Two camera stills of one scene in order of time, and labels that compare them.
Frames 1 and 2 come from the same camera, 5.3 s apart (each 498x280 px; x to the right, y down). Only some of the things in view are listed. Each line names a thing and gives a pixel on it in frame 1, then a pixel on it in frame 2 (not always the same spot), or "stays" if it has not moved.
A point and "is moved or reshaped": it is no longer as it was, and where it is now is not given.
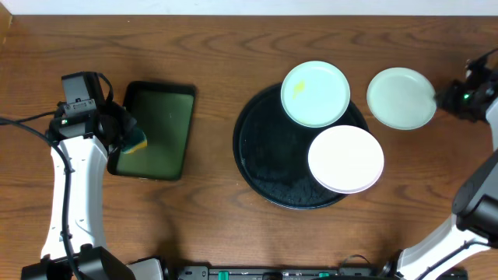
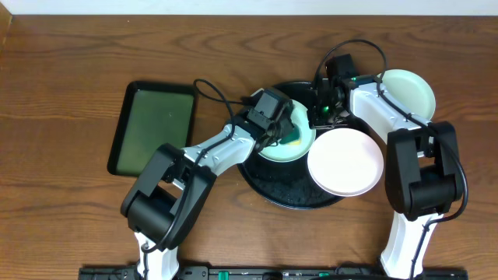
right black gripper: (447, 99) → (323, 117)
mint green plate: (401, 99) stays
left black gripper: (117, 127) → (283, 130)
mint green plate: (315, 94) is moved or reshaped
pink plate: (345, 159) stays
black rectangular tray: (163, 111) stays
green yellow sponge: (136, 141) → (292, 138)
